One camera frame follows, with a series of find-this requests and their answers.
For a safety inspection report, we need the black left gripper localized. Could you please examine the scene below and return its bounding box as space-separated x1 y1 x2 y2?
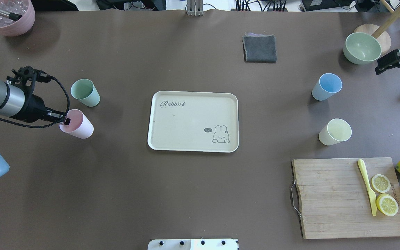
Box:
6 66 71 126

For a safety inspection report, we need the pink plastic cup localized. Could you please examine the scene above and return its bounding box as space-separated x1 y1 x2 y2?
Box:
59 109 94 139

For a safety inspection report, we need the green plastic cup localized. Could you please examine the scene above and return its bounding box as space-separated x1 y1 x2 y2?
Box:
71 79 100 107

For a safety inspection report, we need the blue plastic cup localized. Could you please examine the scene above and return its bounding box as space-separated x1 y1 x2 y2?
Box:
311 73 343 101

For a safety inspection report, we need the cream yellow plastic cup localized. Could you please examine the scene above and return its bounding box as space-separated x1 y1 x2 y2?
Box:
318 118 352 146

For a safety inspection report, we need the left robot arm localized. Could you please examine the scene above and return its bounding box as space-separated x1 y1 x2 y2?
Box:
0 66 71 177

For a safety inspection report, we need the cream rabbit tray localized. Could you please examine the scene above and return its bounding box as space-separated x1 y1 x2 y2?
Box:
147 91 239 153

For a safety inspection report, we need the wooden cup stand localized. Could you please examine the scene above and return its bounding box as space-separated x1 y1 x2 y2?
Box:
354 0 400 56

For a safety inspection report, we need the light green bowl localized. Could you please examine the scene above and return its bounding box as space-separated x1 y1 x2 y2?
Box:
343 33 382 65

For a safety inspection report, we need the pink bowl of ice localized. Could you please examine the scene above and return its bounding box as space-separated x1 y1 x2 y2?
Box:
0 0 35 36

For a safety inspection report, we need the lemon slice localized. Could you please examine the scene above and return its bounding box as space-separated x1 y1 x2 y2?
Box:
371 174 391 193
376 193 399 216

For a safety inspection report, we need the yellow plastic knife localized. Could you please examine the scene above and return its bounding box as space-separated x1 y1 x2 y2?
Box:
357 159 377 216

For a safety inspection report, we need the grey folded cloth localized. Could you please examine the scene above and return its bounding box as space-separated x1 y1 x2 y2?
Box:
242 33 277 63

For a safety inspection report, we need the bamboo cutting board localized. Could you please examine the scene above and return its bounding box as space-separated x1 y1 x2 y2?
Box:
292 158 400 240

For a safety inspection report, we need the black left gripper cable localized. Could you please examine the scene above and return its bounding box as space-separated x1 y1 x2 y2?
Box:
0 74 70 128

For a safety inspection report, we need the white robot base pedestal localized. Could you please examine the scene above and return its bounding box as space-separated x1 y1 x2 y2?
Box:
147 238 239 250

